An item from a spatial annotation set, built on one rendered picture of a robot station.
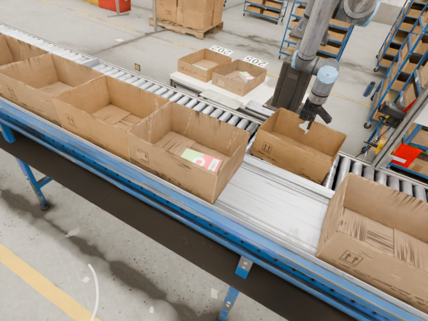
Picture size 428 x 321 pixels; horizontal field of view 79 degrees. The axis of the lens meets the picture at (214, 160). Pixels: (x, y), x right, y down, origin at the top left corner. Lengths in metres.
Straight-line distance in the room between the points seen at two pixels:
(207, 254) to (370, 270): 0.60
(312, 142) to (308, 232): 0.71
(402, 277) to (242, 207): 0.51
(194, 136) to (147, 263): 0.96
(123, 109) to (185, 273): 1.07
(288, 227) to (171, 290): 0.98
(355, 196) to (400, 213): 0.16
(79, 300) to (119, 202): 0.70
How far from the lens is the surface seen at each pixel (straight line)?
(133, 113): 1.41
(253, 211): 0.99
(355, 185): 1.09
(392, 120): 1.63
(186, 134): 1.24
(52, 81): 1.77
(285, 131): 1.63
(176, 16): 5.81
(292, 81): 1.80
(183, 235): 1.20
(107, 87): 1.46
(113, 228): 2.00
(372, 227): 1.16
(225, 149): 1.16
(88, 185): 1.44
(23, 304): 1.93
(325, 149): 1.60
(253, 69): 2.29
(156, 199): 1.09
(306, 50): 1.42
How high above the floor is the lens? 1.65
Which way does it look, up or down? 42 degrees down
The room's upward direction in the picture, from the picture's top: 9 degrees clockwise
